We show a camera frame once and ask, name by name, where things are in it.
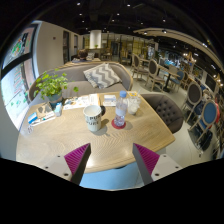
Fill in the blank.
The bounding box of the small yellow card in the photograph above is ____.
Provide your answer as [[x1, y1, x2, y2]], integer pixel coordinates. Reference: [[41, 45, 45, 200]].
[[127, 91, 142, 98]]

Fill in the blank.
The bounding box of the white round column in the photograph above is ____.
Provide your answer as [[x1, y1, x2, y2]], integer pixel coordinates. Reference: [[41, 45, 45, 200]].
[[88, 29, 103, 50]]

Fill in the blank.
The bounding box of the blue and white card pack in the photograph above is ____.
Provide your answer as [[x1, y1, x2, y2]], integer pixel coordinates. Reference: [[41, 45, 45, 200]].
[[103, 94, 118, 108]]

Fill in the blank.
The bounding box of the dark-framed decorated window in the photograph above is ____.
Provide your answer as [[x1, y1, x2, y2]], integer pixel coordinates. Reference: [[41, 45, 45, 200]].
[[0, 24, 38, 131]]

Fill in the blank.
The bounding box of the group of round-backed chairs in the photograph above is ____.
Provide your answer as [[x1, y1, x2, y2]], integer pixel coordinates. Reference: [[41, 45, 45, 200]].
[[129, 53, 224, 141]]

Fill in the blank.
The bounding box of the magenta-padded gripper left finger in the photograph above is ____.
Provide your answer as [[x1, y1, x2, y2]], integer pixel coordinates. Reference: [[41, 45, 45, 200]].
[[41, 142, 93, 186]]

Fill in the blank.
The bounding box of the person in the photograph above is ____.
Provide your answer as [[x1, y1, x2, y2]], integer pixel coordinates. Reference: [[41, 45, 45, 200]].
[[77, 49, 89, 62]]

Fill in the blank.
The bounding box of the dark grey tufted armchair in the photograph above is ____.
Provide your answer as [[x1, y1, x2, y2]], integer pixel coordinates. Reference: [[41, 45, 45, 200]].
[[139, 93, 185, 135]]

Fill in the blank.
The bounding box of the group of ceiling lights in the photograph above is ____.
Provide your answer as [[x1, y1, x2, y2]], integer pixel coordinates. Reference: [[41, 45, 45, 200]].
[[74, 1, 208, 48]]

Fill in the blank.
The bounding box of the small blue box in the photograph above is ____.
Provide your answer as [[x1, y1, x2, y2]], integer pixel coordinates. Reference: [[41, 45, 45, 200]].
[[53, 102, 64, 118]]

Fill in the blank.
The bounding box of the grey zigzag pillow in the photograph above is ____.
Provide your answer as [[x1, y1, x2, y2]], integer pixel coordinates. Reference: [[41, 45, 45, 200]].
[[83, 62, 123, 90]]

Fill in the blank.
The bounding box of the clear blue-capped water bottle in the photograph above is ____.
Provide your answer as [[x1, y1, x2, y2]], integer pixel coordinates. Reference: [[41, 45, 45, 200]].
[[113, 90, 129, 128]]

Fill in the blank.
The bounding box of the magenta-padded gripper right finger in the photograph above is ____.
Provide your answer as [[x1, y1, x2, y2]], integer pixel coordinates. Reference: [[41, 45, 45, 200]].
[[131, 142, 184, 186]]

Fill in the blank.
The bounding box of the grey curved sofa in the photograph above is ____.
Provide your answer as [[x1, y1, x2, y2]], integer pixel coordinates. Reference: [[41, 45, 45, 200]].
[[28, 61, 134, 103]]

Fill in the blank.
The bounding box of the printed paper leaflet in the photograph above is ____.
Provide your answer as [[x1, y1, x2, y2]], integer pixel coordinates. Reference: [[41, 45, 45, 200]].
[[63, 94, 91, 111]]

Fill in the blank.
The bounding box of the green potted plant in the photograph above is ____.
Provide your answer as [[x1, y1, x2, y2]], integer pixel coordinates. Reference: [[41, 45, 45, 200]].
[[33, 68, 80, 105]]

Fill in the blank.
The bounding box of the white lettered mug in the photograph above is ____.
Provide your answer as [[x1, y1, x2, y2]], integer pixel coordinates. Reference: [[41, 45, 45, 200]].
[[82, 104, 106, 133]]

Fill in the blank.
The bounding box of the flat round red coaster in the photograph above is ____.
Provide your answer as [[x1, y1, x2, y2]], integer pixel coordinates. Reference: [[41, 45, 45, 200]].
[[110, 118, 127, 130]]

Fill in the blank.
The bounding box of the clear plastic cup with straw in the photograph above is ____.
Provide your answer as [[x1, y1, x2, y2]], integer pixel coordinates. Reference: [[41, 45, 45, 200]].
[[127, 89, 142, 116]]

